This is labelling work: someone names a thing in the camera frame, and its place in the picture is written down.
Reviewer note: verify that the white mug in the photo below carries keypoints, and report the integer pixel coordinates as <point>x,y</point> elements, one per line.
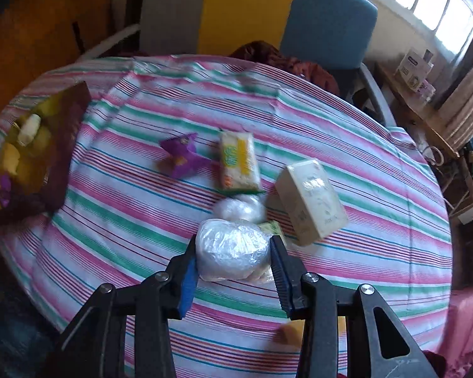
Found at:
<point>434,155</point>

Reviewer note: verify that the striped tablecloth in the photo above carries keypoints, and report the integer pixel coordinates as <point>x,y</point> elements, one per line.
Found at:
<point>142,212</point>

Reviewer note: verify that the beige curtain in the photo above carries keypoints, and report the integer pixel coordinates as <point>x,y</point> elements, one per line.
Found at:
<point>465,94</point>

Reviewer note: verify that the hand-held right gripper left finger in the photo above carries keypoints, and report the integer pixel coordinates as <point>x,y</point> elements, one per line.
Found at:
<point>189,279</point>

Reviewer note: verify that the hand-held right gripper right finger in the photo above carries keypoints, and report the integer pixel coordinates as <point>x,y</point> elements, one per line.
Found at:
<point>280,279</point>

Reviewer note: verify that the wooden side table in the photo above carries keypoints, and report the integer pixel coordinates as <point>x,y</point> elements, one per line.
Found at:
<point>414,106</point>

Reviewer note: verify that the small white box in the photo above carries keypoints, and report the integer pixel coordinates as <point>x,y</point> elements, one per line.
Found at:
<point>416,83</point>

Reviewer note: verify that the clear plastic bundle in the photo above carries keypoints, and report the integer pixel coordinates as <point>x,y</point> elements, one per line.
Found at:
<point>232,248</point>

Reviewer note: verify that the grey yellow blue chair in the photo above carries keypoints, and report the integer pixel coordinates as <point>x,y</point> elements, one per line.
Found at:
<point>327,19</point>

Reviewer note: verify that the wooden wardrobe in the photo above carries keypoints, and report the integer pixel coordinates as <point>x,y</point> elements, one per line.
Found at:
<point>31,47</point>

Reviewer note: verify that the dark red cloth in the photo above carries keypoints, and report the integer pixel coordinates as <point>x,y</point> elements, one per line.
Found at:
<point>291,67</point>

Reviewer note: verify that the small white item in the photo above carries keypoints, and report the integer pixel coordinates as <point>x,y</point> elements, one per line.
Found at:
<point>28,130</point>

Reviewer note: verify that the yellow sponge block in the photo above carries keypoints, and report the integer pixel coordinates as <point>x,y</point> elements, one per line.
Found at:
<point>10,157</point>
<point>293,334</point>

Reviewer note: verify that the dark red gold-lined tray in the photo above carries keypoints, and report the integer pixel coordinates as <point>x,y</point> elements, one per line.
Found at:
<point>63,141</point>

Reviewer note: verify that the purple snack packet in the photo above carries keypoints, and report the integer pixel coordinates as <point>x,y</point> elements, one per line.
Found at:
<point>181,153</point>
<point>4,193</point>

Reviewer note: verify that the white yellow tissue pack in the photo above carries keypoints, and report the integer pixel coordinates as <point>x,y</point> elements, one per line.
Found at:
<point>238,161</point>

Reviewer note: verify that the green packet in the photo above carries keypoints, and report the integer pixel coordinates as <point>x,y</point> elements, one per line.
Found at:
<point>274,229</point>

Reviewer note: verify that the white cardboard box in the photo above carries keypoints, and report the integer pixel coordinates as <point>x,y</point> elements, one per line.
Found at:
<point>414,63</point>

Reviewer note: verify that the pink cloth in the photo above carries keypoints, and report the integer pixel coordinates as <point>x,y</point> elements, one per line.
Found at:
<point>469,319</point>

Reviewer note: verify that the beige carton box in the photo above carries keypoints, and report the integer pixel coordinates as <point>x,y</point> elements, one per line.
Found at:
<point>311,201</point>

